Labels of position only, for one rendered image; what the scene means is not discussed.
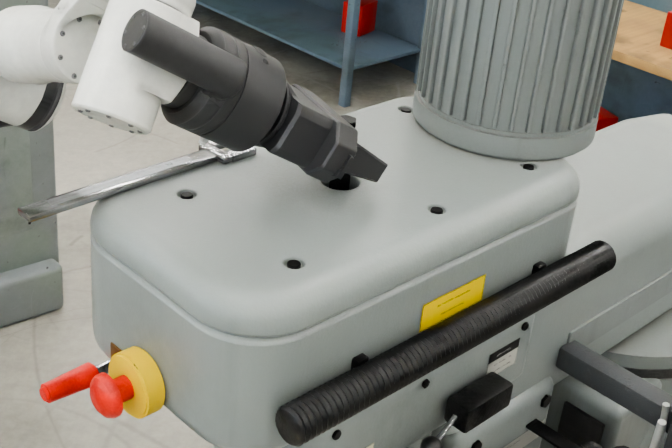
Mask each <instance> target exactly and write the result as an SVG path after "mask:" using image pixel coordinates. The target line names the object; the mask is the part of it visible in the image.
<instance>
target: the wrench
mask: <svg viewBox="0 0 672 448"><path fill-rule="evenodd" d="M223 148H225V147H223V146H221V145H218V144H216V143H214V142H212V141H208V143H206V145H205V146H204V145H202V144H201V145H199V151H196V152H193V153H190V154H186V155H183V156H180V157H177V158H174V159H171V160H167V161H164V162H161V163H158V164H155V165H152V166H148V167H145V168H142V169H139V170H136V171H133V172H129V173H126V174H123V175H120V176H117V177H114V178H110V179H107V180H104V181H101V182H98V183H95V184H91V185H88V186H85V187H82V188H79V189H76V190H72V191H69V192H66V193H63V194H60V195H57V196H53V197H50V198H47V199H44V200H41V201H38V202H34V203H31V204H28V205H25V206H22V207H19V208H18V214H19V215H20V216H21V217H23V218H24V219H25V220H27V221H28V222H34V221H37V220H40V219H43V218H46V217H49V216H52V215H55V214H58V213H61V212H64V211H67V210H70V209H73V208H76V207H79V206H82V205H85V204H88V203H91V202H94V201H97V200H100V199H104V198H107V197H110V196H113V195H116V194H119V193H122V192H125V191H128V190H131V189H134V188H137V187H140V186H143V185H146V184H149V183H152V182H155V181H158V180H161V179H164V178H167V177H170V176H173V175H176V174H179V173H183V172H186V171H189V170H192V169H195V168H198V167H201V166H204V165H207V164H210V163H213V162H215V161H218V162H220V163H222V164H228V163H231V162H236V161H239V160H242V159H245V158H248V157H251V156H254V155H256V150H257V148H255V147H252V148H250V149H248V150H245V151H242V152H235V151H229V152H227V153H226V152H224V151H222V150H220V149H223Z"/></svg>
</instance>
